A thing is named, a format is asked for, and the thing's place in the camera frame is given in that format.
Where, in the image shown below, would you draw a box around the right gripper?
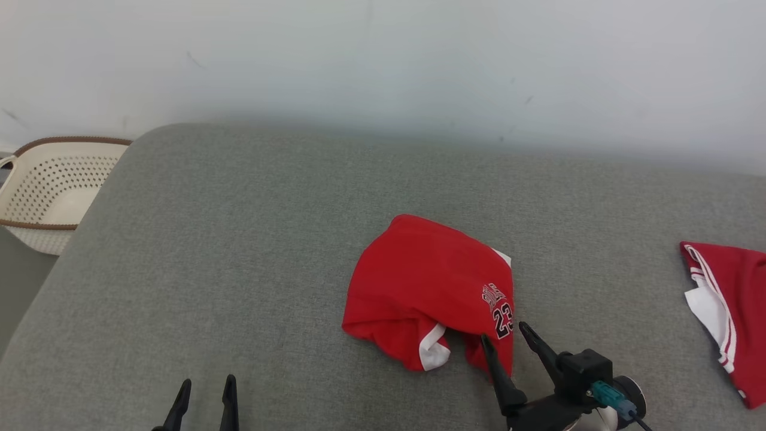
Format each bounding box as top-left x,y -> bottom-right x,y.
480,321 -> 600,431

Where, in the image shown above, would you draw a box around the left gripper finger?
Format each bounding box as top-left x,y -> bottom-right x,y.
218,374 -> 241,431
160,378 -> 193,431

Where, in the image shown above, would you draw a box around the red shorts with white stripes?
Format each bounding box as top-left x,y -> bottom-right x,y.
342,214 -> 516,382

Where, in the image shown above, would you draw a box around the red jersey with white sleeves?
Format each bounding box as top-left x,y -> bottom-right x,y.
679,241 -> 766,410

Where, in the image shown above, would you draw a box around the grey fabric sofa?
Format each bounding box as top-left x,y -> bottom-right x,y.
0,122 -> 766,431

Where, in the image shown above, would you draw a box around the cream perforated laundry basket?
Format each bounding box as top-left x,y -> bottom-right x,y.
0,136 -> 133,257

